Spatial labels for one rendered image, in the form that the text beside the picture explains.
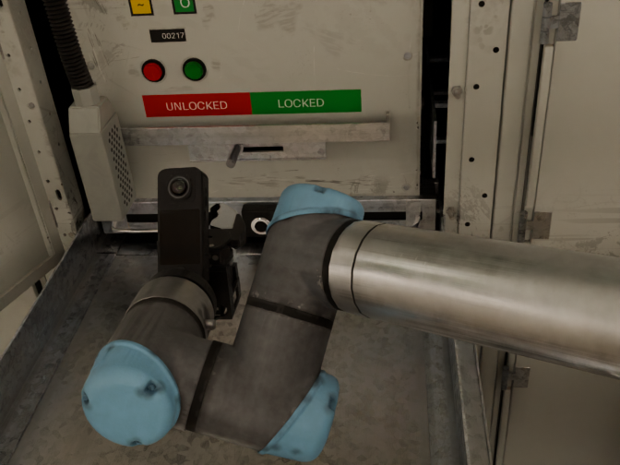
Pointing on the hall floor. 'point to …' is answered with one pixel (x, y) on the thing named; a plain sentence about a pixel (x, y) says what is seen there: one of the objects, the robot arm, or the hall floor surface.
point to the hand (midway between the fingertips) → (219, 205)
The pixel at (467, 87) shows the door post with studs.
